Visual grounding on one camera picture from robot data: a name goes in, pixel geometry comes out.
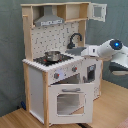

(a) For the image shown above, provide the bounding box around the red stove knob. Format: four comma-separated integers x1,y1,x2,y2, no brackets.
54,73,60,79
71,66,79,73

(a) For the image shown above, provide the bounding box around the grey range hood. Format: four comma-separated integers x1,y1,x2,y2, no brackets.
35,5,64,27

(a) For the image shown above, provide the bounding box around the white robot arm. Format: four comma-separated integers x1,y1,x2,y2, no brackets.
81,39,128,75

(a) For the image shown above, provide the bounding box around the red left stove knob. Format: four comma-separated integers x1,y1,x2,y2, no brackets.
54,73,60,79

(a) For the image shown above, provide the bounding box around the black toy stovetop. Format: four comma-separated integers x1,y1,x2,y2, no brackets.
34,54,71,66

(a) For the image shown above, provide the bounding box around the white oven door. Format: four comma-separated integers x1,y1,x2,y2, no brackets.
49,83,94,124

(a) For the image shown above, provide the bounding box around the black toy faucet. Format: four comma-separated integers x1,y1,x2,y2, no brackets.
67,33,82,49

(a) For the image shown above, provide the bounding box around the silver toy pot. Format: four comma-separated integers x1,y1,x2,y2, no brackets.
45,51,61,61

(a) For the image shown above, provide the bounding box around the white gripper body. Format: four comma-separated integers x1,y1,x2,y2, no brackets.
81,45,99,58

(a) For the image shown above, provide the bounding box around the red right stove knob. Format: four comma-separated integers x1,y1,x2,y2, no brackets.
71,66,79,73

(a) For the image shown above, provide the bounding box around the grey dishwasher panel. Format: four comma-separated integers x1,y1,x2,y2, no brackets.
87,65,96,82

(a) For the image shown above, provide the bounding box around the grey toy sink basin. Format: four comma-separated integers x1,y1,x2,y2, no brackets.
66,47,86,56

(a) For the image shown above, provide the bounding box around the wooden toy kitchen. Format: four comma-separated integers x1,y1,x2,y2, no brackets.
22,2,102,127

